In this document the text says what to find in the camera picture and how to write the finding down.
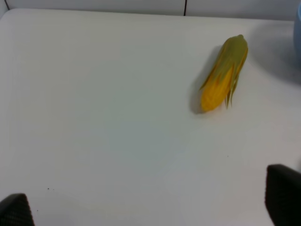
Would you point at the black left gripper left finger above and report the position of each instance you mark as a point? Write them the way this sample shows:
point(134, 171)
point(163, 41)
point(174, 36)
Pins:
point(15, 211)

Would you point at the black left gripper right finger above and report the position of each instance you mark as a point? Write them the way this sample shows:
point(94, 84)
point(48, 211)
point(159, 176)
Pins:
point(283, 195)

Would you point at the light blue bowl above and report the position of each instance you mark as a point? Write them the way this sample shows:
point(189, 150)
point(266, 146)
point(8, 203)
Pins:
point(297, 32)

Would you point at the yellow corn cob with husk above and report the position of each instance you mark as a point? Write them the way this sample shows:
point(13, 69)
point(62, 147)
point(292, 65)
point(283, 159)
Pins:
point(222, 80)

